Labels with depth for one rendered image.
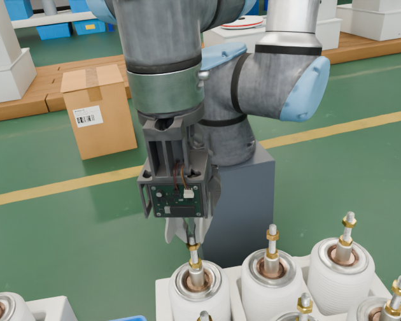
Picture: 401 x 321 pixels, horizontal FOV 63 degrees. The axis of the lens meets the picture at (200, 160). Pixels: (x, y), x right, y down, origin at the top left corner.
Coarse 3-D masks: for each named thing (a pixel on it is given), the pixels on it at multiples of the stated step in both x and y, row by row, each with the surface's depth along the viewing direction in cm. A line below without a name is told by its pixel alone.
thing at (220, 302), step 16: (176, 272) 53; (224, 272) 53; (224, 288) 50; (176, 304) 49; (192, 304) 48; (208, 304) 48; (224, 304) 50; (176, 320) 52; (192, 320) 49; (224, 320) 52
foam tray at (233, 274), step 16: (304, 256) 63; (240, 272) 61; (304, 272) 62; (160, 288) 59; (240, 288) 61; (304, 288) 57; (384, 288) 55; (160, 304) 56; (240, 304) 55; (160, 320) 54; (240, 320) 53; (336, 320) 51
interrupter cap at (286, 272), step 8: (256, 256) 54; (264, 256) 54; (280, 256) 54; (288, 256) 53; (248, 264) 53; (256, 264) 53; (280, 264) 53; (288, 264) 52; (248, 272) 52; (256, 272) 51; (264, 272) 52; (280, 272) 51; (288, 272) 51; (256, 280) 50; (264, 280) 50; (272, 280) 50; (280, 280) 50; (288, 280) 50; (272, 288) 49
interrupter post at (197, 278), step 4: (200, 268) 50; (192, 272) 49; (196, 272) 49; (200, 272) 49; (192, 276) 50; (196, 276) 49; (200, 276) 50; (192, 280) 50; (196, 280) 50; (200, 280) 50; (204, 280) 51; (192, 284) 51; (196, 284) 50; (200, 284) 50
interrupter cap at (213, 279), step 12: (204, 264) 54; (180, 276) 52; (204, 276) 52; (216, 276) 51; (180, 288) 50; (192, 288) 50; (204, 288) 50; (216, 288) 49; (192, 300) 48; (204, 300) 48
